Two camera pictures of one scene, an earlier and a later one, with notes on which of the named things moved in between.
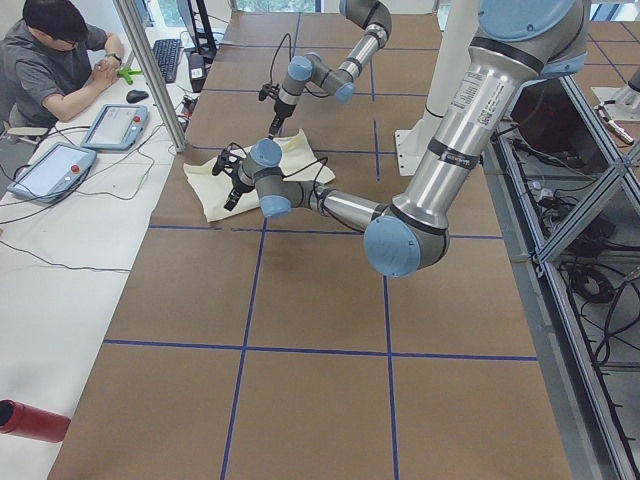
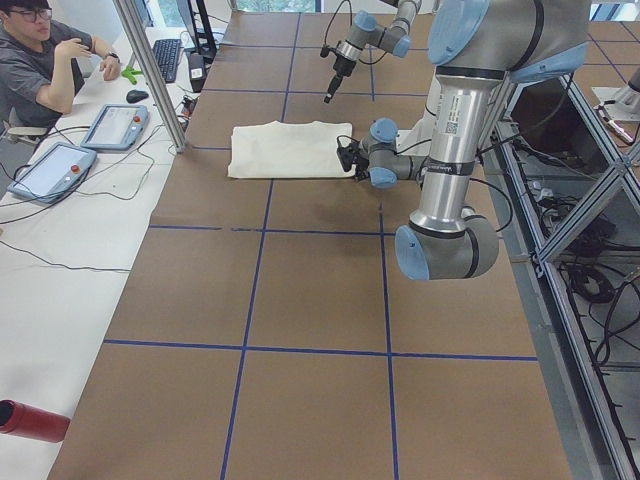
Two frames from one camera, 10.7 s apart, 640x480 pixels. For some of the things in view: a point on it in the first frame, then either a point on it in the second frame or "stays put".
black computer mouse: x=135 y=96 stays put
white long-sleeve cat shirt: x=212 y=186 -> x=288 y=149
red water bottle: x=23 y=421 stays put
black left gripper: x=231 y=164 -> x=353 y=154
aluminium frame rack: x=565 y=195 stays put
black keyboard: x=167 y=54 stays put
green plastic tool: x=127 y=73 stays put
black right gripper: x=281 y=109 -> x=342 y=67
